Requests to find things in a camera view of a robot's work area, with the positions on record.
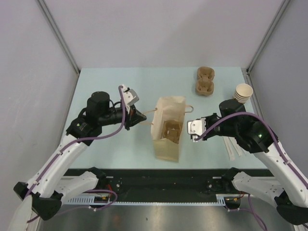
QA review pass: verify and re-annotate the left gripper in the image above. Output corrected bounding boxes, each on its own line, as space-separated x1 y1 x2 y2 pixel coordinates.
99 104 146 130

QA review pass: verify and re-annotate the cardboard cup carrier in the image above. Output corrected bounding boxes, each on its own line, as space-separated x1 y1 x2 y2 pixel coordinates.
161 120 183 144
195 66 215 96

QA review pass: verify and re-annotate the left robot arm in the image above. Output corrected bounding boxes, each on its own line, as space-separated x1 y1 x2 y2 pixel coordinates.
13 85 147 220

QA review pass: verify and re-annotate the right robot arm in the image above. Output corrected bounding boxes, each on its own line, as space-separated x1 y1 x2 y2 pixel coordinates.
194 99 308 226

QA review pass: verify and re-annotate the wrapped straw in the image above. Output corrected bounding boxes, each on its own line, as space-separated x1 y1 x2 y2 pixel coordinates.
223 137 235 161
234 143 245 157

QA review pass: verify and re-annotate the stack of paper cups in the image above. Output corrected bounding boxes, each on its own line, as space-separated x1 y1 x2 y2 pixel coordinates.
233 83 254 104

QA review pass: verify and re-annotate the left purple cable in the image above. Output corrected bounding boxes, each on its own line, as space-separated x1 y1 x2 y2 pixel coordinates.
25 86 127 223

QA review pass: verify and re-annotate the purple cable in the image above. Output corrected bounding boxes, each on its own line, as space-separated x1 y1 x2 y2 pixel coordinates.
194 112 308 229
25 86 127 223

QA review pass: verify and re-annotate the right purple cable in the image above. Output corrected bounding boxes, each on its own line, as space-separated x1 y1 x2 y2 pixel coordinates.
194 112 308 229

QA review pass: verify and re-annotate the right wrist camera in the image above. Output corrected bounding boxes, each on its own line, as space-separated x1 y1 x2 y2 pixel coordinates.
187 118 206 142

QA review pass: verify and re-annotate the aluminium frame rail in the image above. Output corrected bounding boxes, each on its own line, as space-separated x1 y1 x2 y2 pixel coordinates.
245 68 308 231

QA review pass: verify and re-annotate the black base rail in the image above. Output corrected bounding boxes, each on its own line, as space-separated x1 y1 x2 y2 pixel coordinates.
95 169 245 203

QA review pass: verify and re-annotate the white cable duct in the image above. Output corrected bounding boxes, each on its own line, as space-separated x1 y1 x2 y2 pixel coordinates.
64 194 228 206

